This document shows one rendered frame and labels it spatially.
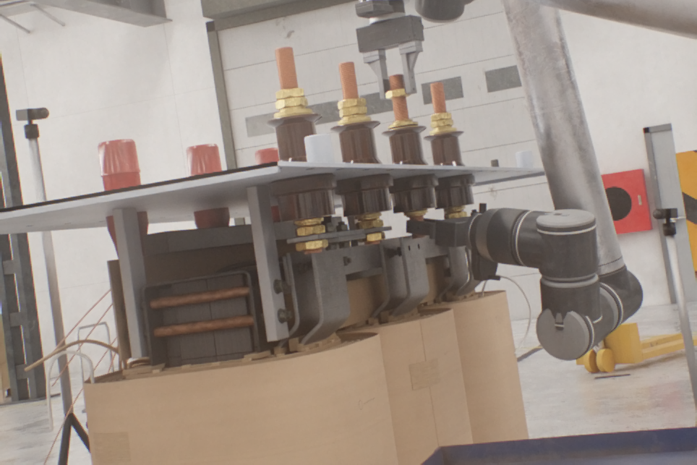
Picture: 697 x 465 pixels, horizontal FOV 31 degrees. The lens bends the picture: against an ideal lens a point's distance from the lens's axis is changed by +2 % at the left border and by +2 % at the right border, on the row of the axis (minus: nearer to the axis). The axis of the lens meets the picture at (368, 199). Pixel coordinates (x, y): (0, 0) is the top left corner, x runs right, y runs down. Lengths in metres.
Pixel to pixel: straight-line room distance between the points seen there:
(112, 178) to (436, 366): 0.72
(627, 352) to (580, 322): 7.49
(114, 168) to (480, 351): 0.95
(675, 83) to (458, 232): 5.00
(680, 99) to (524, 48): 4.94
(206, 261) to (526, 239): 0.64
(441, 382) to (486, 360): 0.38
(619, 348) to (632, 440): 7.89
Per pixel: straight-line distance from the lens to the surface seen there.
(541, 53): 2.36
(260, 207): 2.03
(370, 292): 2.52
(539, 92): 2.37
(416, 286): 2.49
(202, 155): 2.64
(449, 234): 2.36
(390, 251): 2.49
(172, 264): 2.35
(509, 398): 2.91
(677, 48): 7.31
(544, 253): 2.26
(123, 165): 2.35
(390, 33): 2.50
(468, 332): 2.79
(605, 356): 9.77
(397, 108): 2.50
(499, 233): 2.31
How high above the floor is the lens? 1.23
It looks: 2 degrees up
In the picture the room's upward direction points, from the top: 8 degrees counter-clockwise
